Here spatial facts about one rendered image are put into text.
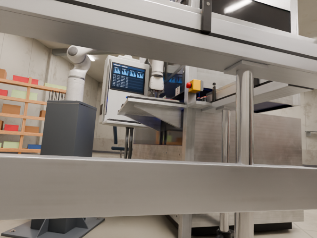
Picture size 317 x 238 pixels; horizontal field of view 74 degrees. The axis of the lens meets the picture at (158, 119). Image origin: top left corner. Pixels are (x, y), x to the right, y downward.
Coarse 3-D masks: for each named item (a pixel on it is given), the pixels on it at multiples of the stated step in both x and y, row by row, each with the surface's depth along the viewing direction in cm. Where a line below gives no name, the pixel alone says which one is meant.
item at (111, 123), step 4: (108, 120) 200; (104, 124) 210; (108, 124) 208; (112, 124) 205; (116, 124) 203; (120, 124) 204; (124, 124) 205; (128, 124) 207; (132, 124) 209; (136, 124) 211; (140, 124) 213
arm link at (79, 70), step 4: (88, 56) 164; (84, 60) 158; (88, 60) 163; (76, 64) 158; (80, 64) 158; (84, 64) 161; (88, 64) 164; (76, 68) 159; (80, 68) 160; (84, 68) 161; (88, 68) 164; (72, 72) 152; (76, 72) 152; (80, 72) 153; (84, 72) 157; (68, 76) 153; (72, 76) 151; (76, 76) 152; (80, 76) 153; (84, 76) 157; (84, 80) 158
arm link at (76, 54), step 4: (68, 48) 150; (72, 48) 149; (76, 48) 149; (80, 48) 150; (84, 48) 152; (88, 48) 153; (68, 52) 149; (72, 52) 148; (76, 52) 149; (80, 52) 150; (84, 52) 152; (88, 52) 154; (68, 56) 150; (72, 56) 149; (76, 56) 149; (80, 56) 151; (84, 56) 154; (72, 60) 152; (76, 60) 152; (80, 60) 154
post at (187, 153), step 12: (192, 0) 151; (192, 72) 145; (192, 96) 143; (192, 108) 142; (192, 120) 141; (192, 132) 140; (192, 144) 139; (192, 156) 138; (180, 216) 135; (180, 228) 133
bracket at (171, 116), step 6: (138, 108) 143; (144, 108) 143; (150, 108) 144; (156, 108) 145; (162, 108) 146; (168, 108) 148; (150, 114) 145; (156, 114) 145; (162, 114) 146; (168, 114) 147; (174, 114) 148; (180, 114) 150; (162, 120) 148; (168, 120) 147; (174, 120) 148; (180, 120) 149; (174, 126) 150; (180, 126) 149
